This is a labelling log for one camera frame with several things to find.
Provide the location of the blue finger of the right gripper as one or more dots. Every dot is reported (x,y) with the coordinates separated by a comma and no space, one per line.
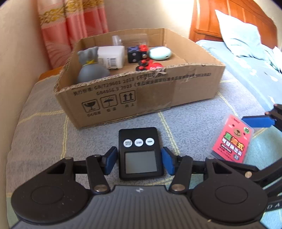
(227,169)
(258,121)

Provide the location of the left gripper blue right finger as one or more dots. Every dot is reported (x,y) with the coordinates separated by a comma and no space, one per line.
(180,167)

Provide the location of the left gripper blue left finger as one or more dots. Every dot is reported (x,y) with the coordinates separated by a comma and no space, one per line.
(99,166)

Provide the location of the black digital timer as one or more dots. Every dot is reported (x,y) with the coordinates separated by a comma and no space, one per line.
(139,154)

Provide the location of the red card pack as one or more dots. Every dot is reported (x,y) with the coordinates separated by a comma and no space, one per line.
(233,140)

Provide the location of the grey money bag figurine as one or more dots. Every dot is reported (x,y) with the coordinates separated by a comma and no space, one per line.
(91,68)

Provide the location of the red toy robot block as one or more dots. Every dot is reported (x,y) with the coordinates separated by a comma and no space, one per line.
(145,65)

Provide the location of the mint green oval case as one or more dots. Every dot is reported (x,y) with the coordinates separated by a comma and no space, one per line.
(160,53)

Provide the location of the white frosted plastic jar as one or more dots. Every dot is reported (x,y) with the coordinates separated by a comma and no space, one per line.
(111,57)

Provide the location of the black blue toy robot block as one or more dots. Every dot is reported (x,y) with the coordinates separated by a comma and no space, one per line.
(137,53)

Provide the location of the clear plastic jar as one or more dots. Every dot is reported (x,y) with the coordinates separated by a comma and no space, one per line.
(130,40)

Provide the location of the light blue floral bedsheet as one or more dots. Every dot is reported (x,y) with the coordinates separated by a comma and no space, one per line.
(258,76)

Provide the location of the checkered table cloth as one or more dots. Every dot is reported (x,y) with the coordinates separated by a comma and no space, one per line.
(44,134)

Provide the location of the light blue pillow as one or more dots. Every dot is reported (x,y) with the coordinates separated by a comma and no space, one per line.
(244,40)

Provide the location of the open cardboard box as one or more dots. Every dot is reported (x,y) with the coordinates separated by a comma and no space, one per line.
(190,75)

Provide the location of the wooden bed headboard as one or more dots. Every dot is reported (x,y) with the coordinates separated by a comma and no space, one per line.
(205,24)

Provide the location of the pink patterned curtain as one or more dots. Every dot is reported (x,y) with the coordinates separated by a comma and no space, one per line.
(64,23)

